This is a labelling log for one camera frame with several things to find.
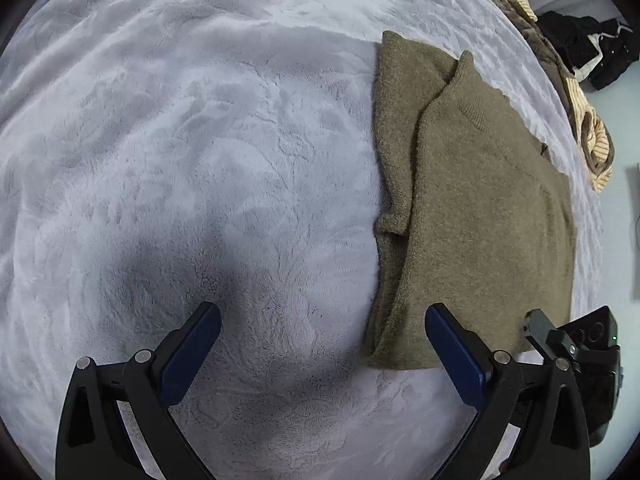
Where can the lavender plush bed blanket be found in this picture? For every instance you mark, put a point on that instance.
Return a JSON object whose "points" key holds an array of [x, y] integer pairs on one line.
{"points": [[159, 153]]}

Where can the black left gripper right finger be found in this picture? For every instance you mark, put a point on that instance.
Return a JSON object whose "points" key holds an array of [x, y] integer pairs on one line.
{"points": [[542, 400]]}

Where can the olive knit sweater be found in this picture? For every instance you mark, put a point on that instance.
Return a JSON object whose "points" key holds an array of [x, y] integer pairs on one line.
{"points": [[479, 219]]}

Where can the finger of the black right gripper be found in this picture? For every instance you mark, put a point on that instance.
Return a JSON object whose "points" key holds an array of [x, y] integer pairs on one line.
{"points": [[541, 334]]}

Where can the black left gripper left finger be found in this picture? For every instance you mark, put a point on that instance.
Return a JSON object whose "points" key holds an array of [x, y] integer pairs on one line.
{"points": [[92, 438]]}

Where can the brown striped garment pile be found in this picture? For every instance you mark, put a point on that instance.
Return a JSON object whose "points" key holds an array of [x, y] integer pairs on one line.
{"points": [[589, 131]]}

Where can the black white garment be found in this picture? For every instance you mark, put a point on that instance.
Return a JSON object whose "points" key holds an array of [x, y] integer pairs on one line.
{"points": [[599, 52]]}

